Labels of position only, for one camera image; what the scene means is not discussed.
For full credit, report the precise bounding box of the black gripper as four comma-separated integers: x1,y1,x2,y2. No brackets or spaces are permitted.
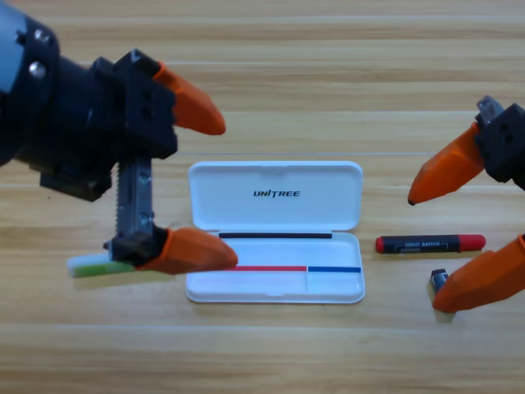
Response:
11,48,226,266
408,96,525,206

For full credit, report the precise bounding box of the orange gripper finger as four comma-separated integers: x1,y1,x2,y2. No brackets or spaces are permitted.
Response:
137,227,240,275
432,233,525,314

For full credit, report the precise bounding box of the red and black marker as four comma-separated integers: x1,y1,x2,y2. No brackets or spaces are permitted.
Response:
375,234,487,254

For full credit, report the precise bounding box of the white Unitree pencil case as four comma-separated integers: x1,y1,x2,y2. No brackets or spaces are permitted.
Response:
185,160,366,305

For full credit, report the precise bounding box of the green and white eraser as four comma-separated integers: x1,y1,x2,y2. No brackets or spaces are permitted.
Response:
66,252,139,279

